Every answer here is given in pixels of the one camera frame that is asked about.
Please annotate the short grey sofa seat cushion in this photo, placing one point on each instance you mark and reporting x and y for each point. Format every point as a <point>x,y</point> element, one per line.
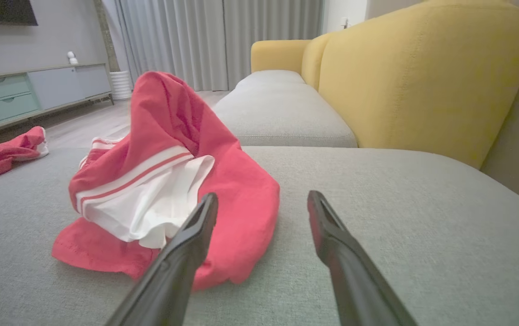
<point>270,78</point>

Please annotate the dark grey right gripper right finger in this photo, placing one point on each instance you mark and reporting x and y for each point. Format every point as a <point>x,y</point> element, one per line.
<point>349,271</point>

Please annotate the black flat television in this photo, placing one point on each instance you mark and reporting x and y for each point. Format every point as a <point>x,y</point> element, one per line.
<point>1,10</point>

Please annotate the long grey sofa seat cushion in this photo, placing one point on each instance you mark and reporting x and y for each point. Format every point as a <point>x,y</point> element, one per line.
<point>282,113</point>

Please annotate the red basketball jersey white tee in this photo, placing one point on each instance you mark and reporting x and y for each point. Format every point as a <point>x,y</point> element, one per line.
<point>236,181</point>

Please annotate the large yellow sofa backrest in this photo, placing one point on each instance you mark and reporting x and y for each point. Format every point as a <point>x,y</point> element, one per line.
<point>422,72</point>

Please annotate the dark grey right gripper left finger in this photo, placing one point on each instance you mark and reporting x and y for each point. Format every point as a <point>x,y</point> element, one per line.
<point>182,258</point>

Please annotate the yellow sofa armrest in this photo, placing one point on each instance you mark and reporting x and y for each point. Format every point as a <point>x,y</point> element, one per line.
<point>277,54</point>

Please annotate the white ribbed plant pot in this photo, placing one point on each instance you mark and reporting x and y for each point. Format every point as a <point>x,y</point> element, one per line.
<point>121,85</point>

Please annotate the green indoor tree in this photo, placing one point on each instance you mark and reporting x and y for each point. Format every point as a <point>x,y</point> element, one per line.
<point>107,36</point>

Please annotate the grey and mint TV cabinet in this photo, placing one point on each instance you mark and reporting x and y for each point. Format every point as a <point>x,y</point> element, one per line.
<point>51,88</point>

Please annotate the grey pleated curtain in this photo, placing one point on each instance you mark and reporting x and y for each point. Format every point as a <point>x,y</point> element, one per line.
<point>187,40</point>

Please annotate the small white figurine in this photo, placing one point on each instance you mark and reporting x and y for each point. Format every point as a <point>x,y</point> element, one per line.
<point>72,58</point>

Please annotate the small yellow sofa backrest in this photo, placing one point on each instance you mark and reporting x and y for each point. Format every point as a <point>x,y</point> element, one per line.
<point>312,61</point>

